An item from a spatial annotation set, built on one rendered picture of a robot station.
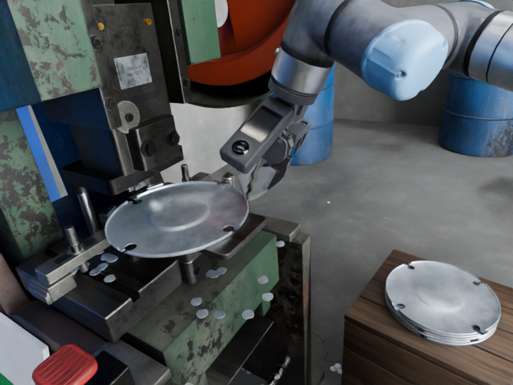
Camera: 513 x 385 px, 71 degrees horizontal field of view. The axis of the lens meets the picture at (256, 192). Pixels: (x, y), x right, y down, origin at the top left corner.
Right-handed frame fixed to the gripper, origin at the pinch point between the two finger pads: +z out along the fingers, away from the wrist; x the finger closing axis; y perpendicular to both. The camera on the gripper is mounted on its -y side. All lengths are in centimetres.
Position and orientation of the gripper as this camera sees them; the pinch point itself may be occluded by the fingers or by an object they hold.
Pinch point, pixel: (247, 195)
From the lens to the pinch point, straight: 60.9
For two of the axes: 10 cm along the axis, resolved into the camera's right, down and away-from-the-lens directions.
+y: 4.8, -4.4, 7.6
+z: -2.9, 7.3, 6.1
